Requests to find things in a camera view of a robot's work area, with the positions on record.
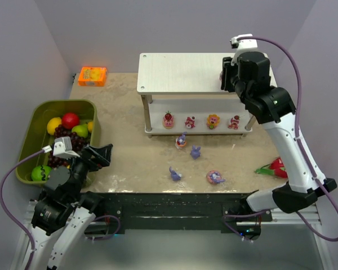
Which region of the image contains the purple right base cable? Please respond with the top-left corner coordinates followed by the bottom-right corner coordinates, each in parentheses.
top-left (222, 210), bottom-right (268, 244)

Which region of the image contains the green lime toy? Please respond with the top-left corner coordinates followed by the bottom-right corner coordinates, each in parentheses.
top-left (30, 165), bottom-right (52, 182)

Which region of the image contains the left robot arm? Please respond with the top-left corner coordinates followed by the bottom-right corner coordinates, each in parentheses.
top-left (27, 139), bottom-right (113, 269)

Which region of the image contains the pink bear strawberry donut toy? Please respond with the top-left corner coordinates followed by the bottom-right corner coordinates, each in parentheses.
top-left (162, 111), bottom-right (174, 129)

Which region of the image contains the olive green plastic bin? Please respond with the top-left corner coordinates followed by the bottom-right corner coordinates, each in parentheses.
top-left (15, 100), bottom-right (101, 185)

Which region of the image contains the white two-tier shelf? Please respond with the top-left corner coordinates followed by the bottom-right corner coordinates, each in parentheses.
top-left (136, 53), bottom-right (279, 139)

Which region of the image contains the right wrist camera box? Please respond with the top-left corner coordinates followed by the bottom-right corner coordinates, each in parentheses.
top-left (229, 34), bottom-right (259, 63)

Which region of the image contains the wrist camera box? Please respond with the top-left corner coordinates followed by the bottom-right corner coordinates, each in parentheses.
top-left (53, 136), bottom-right (80, 159)
top-left (229, 34), bottom-right (259, 63)

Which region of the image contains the pink bear santa hat toy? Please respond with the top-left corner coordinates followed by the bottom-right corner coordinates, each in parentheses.
top-left (185, 116), bottom-right (195, 129)

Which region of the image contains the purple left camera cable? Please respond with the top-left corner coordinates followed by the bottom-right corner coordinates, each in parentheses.
top-left (0, 146), bottom-right (52, 270)

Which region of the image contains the dark purple grape bunch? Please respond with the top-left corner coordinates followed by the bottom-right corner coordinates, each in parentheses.
top-left (47, 124), bottom-right (90, 168)

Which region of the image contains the purple bunny sitting toy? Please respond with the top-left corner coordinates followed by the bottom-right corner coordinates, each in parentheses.
top-left (169, 167), bottom-right (182, 182)

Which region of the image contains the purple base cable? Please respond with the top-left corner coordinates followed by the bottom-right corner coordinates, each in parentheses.
top-left (222, 210), bottom-right (268, 244)
top-left (84, 215), bottom-right (122, 241)

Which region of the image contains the yellow lemon toy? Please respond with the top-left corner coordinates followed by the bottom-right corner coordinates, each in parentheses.
top-left (46, 117), bottom-right (61, 136)

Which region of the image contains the pink bear sunflower toy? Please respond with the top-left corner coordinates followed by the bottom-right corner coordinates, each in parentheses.
top-left (206, 114), bottom-right (220, 129)

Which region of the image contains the black table front frame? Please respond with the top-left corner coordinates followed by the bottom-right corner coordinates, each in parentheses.
top-left (85, 192), bottom-right (273, 240)

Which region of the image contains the pink bear cake toy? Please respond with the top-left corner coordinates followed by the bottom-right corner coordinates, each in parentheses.
top-left (228, 115), bottom-right (240, 130)

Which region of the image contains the orange snack box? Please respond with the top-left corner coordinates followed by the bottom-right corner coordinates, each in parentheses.
top-left (78, 66), bottom-right (108, 87)

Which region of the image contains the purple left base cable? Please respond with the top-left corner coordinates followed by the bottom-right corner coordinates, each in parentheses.
top-left (84, 215), bottom-right (122, 241)

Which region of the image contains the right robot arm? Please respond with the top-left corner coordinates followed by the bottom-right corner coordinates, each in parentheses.
top-left (221, 52), bottom-right (337, 213)

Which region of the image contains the small yellow fruit toy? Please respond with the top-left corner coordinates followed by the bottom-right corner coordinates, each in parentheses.
top-left (87, 121), bottom-right (94, 133)

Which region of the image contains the purple bunny large donut toy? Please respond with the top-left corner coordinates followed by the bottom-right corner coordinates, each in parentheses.
top-left (206, 170), bottom-right (226, 185)

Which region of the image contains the red apple toy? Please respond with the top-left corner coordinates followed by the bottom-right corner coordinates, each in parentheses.
top-left (61, 112), bottom-right (80, 129)

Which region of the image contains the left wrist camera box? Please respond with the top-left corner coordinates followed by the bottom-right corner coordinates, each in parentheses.
top-left (53, 136), bottom-right (80, 159)

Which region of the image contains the red dragon fruit toy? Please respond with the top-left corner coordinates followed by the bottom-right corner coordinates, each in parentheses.
top-left (255, 157), bottom-right (288, 179)

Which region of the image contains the green pear toy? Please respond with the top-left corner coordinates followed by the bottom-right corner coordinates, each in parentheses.
top-left (72, 123), bottom-right (88, 138)

